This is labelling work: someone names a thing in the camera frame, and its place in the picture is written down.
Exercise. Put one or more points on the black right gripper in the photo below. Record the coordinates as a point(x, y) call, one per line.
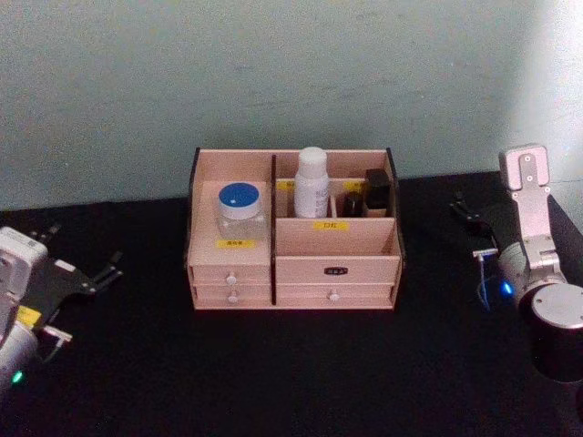
point(567, 236)

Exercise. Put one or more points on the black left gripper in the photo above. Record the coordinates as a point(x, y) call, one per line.
point(57, 284)

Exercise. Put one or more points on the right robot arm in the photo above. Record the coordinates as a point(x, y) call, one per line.
point(555, 314)

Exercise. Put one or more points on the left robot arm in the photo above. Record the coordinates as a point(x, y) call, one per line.
point(13, 268)

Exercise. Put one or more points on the black square capped bottle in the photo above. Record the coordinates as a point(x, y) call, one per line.
point(378, 186)

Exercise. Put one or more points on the wide wooden drawer white knob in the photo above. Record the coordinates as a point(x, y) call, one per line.
point(364, 293)

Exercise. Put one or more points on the small wooden drawer white knob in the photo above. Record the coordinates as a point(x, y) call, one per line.
point(209, 296)
point(209, 274)

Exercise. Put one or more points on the pale wooden desk organizer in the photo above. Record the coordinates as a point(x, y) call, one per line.
point(319, 268)

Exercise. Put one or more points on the white plastic bottle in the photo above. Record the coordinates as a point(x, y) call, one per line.
point(312, 186)

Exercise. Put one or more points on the clear jar blue lid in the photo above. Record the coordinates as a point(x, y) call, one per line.
point(239, 200)

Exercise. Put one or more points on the black table cloth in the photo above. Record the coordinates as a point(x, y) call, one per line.
point(291, 373)

